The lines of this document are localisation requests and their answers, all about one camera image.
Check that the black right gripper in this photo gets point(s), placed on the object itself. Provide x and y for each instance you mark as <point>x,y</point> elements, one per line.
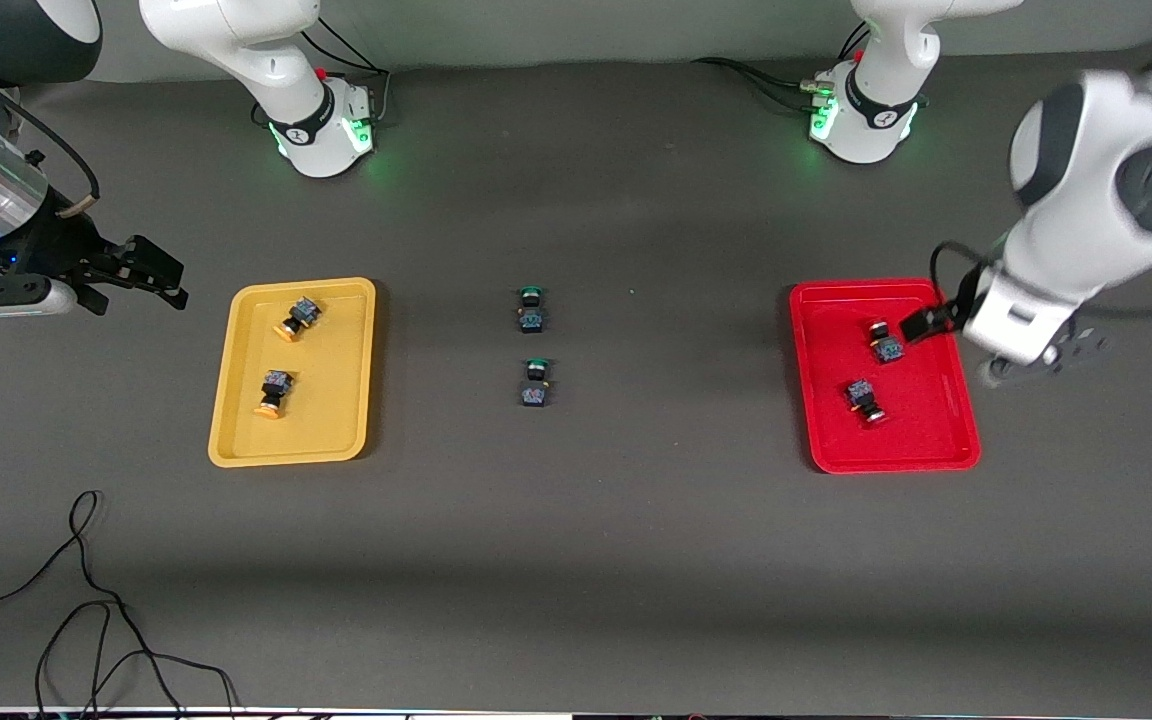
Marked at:
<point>58,250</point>

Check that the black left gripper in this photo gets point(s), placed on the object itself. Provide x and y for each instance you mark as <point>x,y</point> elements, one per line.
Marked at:
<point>920,325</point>

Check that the red pushbutton with green dot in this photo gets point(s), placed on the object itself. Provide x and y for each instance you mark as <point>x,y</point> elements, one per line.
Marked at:
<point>889,350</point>

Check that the yellow pushbutton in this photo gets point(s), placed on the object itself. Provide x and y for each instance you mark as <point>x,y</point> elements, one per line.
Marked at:
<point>276,385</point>
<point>304,312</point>

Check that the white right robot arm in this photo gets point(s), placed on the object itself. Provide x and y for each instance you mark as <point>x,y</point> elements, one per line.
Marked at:
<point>236,30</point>

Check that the red plastic tray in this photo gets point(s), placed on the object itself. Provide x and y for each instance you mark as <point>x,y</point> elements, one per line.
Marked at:
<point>926,420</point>

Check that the yellow plastic tray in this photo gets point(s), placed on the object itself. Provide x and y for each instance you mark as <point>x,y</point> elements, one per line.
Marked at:
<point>326,400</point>

